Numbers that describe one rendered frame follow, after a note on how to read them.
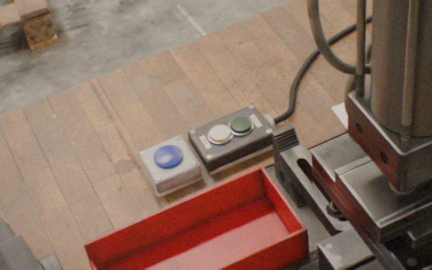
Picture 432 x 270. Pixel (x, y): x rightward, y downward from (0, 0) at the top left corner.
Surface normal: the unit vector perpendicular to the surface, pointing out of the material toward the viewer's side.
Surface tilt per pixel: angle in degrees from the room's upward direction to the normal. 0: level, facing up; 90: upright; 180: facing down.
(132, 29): 0
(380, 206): 0
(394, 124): 90
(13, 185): 0
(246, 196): 90
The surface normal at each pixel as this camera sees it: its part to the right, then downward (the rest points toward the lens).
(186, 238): -0.11, -0.68
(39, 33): 0.34, 0.66
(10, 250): 0.07, -0.47
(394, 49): -0.66, 0.59
